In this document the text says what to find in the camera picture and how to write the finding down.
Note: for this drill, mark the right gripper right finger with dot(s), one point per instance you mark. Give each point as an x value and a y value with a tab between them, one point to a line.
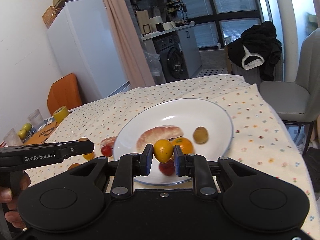
196	167

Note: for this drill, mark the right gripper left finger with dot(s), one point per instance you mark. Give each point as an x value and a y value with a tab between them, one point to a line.
127	168

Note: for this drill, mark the white kitchen counter cabinet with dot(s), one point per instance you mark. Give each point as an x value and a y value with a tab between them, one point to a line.
188	44

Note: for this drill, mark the person's left hand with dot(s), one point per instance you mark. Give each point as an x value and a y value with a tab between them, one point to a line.
12	216

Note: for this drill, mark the orange mandarin in plate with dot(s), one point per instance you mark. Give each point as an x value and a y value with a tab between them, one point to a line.
185	144

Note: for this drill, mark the clear drinking glass near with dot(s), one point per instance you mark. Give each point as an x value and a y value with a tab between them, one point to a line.
12	138

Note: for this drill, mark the clear drinking glass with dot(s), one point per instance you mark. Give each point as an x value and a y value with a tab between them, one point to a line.
12	138
37	120

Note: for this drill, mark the green apple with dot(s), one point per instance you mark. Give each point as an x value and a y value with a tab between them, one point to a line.
22	133
27	127

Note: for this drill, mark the red cherry tomato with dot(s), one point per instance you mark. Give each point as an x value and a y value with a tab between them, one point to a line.
107	151

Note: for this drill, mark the red strawberry in plate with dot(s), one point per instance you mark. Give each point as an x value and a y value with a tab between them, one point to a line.
167	168

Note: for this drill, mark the brown kiwi in plate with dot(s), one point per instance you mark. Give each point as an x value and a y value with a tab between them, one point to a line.
200	135

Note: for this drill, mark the orange cat placemat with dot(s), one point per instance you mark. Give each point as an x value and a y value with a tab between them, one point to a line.
41	136

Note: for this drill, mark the small orange kumquat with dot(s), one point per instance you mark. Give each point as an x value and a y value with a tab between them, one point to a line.
89	156

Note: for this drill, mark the peeled pomelo segment in plate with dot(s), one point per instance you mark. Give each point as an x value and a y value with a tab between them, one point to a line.
150	136

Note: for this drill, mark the clear drinking glass far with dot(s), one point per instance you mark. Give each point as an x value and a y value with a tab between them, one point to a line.
37	120

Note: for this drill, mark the white plate blue rim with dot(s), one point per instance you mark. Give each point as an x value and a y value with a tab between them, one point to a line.
205	124

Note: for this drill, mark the brown kiwi on cloth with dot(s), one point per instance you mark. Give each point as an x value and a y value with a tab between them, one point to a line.
83	139

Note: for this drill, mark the yellow tape roll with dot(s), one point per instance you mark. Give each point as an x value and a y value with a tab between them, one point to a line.
60	114

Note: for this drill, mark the floral white tablecloth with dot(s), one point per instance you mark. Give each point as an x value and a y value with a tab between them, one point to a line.
260	139

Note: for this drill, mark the orange chair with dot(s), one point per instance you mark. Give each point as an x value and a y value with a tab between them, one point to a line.
64	92

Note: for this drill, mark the pink curtain left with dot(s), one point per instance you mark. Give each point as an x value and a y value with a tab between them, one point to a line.
128	44

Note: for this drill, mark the grey washing machine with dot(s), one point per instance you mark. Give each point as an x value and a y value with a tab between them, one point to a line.
173	65

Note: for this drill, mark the grey padded chair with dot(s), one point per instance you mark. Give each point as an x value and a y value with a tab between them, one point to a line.
297	102

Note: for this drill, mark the black and white garment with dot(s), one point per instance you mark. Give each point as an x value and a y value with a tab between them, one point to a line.
257	47

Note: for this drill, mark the white refrigerator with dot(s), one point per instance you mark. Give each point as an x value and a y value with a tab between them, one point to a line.
83	44

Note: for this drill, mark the wooden box on fridge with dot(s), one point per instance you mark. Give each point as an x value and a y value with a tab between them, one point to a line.
52	12

